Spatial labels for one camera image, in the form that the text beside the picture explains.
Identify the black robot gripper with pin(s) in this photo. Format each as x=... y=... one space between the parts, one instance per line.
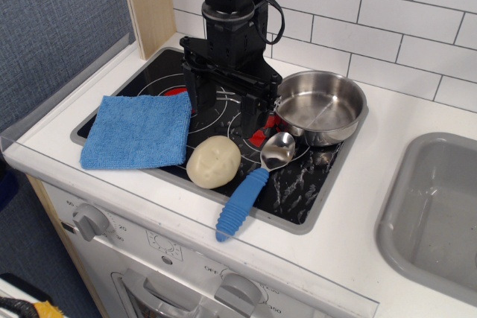
x=231 y=57

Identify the pale yellow toy potato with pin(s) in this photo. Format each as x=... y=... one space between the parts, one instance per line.
x=214 y=162

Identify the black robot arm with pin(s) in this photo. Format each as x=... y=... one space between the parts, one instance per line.
x=236 y=13

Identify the black toy stove top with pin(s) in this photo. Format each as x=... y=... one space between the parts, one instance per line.
x=294 y=195

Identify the small stainless steel pot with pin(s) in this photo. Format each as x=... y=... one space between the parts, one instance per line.
x=318 y=108

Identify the blue microfiber cloth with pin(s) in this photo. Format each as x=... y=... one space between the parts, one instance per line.
x=141 y=132

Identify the grey left oven knob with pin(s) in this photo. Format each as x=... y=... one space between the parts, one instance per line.
x=90 y=221

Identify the grey oven knob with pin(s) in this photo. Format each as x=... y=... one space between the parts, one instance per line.
x=239 y=294
x=90 y=221

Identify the white toy oven front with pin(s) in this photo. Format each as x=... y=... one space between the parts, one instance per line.
x=135 y=272

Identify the grey right oven knob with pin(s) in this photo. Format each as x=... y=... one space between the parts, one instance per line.
x=239 y=294

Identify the grey plastic sink basin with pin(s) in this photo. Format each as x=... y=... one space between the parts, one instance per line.
x=427 y=231

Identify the yellow and black object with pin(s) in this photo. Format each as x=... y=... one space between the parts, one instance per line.
x=25 y=309

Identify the blue handled metal spoon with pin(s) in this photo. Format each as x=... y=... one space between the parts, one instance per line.
x=277 y=152

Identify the light wooden side post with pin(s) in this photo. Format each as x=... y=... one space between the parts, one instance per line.
x=153 y=24

